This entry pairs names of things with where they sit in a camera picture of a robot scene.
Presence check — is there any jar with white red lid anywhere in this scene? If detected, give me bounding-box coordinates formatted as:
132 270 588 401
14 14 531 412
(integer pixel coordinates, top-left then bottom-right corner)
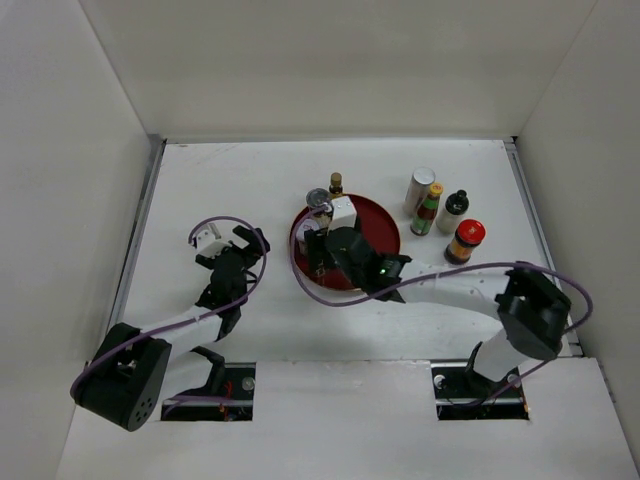
296 230 307 256

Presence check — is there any salt grinder black cap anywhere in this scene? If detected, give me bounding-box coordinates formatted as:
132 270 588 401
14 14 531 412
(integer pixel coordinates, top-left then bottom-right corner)
306 188 333 228

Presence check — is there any small yellow label sauce bottle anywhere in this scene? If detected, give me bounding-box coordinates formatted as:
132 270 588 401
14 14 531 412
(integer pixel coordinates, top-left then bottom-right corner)
329 172 343 198

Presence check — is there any yellow cap chili sauce bottle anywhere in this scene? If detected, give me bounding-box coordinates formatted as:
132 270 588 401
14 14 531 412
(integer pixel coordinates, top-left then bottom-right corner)
410 182 444 236

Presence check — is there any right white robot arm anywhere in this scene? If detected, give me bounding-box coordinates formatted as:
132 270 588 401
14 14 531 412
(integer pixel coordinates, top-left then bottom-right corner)
305 227 571 396

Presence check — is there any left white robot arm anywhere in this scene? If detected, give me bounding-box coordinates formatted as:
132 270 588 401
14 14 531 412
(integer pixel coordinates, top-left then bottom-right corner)
70 221 270 432

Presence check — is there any red round tray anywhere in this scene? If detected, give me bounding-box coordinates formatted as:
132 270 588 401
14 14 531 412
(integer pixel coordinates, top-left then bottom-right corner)
294 194 401 292

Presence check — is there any silver lid tall canister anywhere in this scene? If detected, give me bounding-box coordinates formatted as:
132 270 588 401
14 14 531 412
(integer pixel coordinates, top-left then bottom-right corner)
403 167 436 216

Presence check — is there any white bottle black cap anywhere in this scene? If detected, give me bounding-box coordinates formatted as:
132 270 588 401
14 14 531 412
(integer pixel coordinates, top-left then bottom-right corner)
436 189 469 234

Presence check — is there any red lid sauce jar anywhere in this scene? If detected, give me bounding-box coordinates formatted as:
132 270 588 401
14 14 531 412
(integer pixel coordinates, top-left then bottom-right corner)
444 219 486 265

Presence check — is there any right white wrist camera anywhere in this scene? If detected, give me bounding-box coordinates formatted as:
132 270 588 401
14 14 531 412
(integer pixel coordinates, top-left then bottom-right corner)
328 195 357 231

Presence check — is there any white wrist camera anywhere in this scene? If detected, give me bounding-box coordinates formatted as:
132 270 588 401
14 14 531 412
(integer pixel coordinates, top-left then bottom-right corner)
190 222 231 258
328 195 357 231

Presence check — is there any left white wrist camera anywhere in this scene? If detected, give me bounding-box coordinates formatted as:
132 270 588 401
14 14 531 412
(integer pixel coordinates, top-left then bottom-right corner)
190 222 231 258

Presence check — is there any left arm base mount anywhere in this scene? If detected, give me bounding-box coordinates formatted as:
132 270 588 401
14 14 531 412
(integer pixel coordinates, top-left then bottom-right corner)
159 347 257 422

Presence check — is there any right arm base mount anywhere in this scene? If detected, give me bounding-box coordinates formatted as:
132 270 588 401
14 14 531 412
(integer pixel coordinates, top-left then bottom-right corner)
431 363 529 421

